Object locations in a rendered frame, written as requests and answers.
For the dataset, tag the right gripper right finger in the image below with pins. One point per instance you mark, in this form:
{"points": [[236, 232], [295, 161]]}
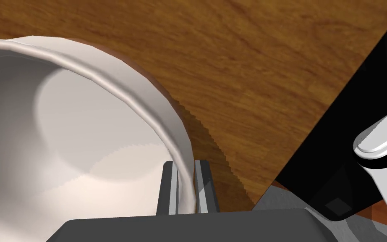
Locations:
{"points": [[206, 191]]}

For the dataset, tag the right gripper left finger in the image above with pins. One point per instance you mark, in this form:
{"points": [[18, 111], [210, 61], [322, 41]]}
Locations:
{"points": [[169, 191]]}

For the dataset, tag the white bowl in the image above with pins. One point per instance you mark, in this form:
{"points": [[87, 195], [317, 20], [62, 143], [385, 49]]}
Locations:
{"points": [[79, 134]]}

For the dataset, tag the brown wooden table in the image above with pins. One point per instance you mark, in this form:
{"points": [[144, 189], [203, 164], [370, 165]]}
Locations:
{"points": [[247, 67]]}

